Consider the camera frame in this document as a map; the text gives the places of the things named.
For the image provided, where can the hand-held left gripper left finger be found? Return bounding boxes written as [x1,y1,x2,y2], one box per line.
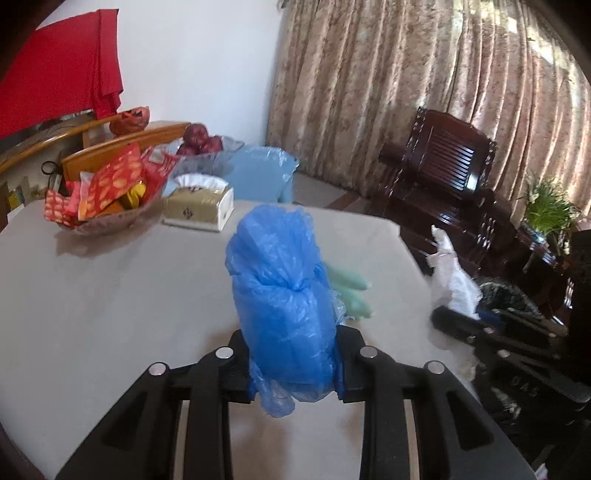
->
[54,330,259,480]

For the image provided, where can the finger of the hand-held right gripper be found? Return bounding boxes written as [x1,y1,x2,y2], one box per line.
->
[430,307,561,360]
[478,307,571,339]

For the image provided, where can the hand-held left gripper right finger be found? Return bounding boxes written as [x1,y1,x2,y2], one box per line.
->
[332,325,539,480]

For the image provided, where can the black bagged trash bin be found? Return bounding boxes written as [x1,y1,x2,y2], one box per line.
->
[478,277,568,333]

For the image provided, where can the white plastic bag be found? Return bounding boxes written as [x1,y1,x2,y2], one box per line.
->
[425,225,483,384]

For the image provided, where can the blue plastic bag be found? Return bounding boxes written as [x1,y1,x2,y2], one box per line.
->
[225,203,345,418]

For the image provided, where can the green glove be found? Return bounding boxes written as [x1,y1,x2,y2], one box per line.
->
[321,263,376,324]

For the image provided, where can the dark wooden side table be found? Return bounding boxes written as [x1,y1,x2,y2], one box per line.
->
[512,222,570,280]

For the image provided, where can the dark wooden armchair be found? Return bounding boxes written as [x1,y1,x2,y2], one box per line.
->
[365,107,497,259]
[558,226,591,324]

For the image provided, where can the potted green plant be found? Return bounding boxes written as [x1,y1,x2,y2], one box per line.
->
[519,173,583,241]

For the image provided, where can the beige tissue box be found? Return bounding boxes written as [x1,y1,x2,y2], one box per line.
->
[161,173,235,233]

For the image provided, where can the glass snack bowl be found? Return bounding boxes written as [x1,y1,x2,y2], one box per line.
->
[69,194,162,237]

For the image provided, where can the blue covered stool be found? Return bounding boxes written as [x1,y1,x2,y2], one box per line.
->
[217,144,300,204]

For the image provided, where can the yellow snack packet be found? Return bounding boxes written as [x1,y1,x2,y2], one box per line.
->
[122,182,147,209]

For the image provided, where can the red packet with white panel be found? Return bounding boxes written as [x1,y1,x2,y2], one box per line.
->
[141,147,180,199]

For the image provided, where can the glass fruit bowl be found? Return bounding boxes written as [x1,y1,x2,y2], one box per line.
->
[168,136,245,168]

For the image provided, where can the large red leaf-print packet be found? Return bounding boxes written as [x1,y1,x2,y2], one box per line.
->
[78,143,144,221]

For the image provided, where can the small red dotted packet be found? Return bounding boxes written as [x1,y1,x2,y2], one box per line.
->
[44,182,81,227]

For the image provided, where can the light wooden cabinet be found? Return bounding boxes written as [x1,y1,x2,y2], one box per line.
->
[0,113,191,232]

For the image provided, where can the red woven basket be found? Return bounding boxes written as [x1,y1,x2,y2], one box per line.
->
[110,106,151,136]

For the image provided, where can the patterned beige curtain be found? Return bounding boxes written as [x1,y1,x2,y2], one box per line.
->
[265,0,591,222]

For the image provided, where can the black television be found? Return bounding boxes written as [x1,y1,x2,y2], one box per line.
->
[0,110,100,144]

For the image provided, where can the red cloth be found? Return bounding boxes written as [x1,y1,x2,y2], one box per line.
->
[0,9,124,139]

